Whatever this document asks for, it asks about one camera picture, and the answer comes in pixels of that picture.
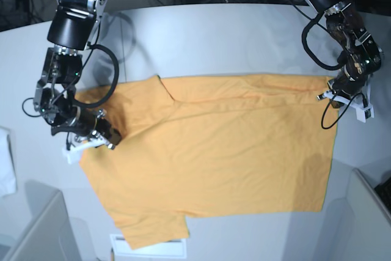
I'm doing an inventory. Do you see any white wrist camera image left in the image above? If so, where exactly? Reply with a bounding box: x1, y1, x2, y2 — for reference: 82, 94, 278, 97
62, 135, 107, 165

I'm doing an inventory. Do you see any white cloth at left edge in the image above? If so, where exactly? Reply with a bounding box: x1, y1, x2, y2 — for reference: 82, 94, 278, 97
0, 128, 17, 197

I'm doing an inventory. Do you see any black cable image arm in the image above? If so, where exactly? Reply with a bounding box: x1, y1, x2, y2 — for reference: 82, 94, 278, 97
80, 43, 126, 108
301, 12, 348, 130

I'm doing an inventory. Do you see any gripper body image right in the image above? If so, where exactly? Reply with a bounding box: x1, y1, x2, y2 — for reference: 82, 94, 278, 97
328, 70, 371, 100

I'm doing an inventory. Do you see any grey bin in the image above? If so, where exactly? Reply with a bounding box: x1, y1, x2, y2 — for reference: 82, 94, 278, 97
313, 169, 390, 260
1, 180, 82, 260

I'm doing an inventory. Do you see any grey bin lower left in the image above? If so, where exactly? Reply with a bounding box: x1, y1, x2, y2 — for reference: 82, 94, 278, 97
1, 180, 82, 260

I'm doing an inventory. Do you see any black cable image left arm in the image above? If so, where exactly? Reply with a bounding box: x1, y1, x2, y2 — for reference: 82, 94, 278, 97
80, 43, 126, 108

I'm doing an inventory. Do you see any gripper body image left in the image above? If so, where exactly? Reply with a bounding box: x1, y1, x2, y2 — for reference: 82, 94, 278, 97
50, 103, 106, 137

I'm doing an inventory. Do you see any orange yellow T-shirt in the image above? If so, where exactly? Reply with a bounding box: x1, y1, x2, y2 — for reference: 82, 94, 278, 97
79, 74, 336, 249

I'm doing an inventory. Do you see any grey bin lower right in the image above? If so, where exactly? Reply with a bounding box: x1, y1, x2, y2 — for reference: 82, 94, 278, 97
313, 169, 390, 260

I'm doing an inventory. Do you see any black cable image right arm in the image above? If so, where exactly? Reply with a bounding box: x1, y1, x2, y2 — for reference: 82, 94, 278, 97
301, 12, 348, 130

